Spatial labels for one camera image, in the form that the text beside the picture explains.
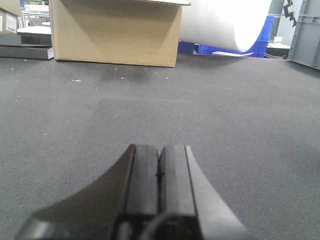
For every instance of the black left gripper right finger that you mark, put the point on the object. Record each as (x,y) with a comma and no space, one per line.
(185,190)

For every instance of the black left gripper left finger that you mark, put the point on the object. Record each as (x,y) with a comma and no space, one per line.
(125,193)

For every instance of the dark grey table mat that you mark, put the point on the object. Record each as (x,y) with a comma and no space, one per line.
(253,125)

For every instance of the blue stacked crates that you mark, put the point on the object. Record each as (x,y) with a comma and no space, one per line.
(257,50)

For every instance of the brown cardboard box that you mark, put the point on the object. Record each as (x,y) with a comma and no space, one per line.
(128,32)

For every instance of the white foam roll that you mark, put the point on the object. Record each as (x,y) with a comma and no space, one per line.
(228,24)

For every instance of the grey plastic crate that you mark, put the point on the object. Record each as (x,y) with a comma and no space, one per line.
(305,45)

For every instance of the labelled cardboard box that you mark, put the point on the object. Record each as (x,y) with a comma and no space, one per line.
(9,12)

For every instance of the black metal frame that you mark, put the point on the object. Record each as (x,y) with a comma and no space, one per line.
(26,47)

